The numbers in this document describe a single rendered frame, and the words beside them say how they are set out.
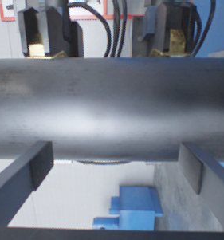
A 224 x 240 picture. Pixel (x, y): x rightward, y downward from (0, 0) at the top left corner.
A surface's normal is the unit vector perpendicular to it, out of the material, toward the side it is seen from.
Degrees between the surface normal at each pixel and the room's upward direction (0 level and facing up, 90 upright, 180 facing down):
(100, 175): 90
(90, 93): 90
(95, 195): 90
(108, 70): 90
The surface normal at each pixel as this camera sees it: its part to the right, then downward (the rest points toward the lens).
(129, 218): -0.03, 0.25
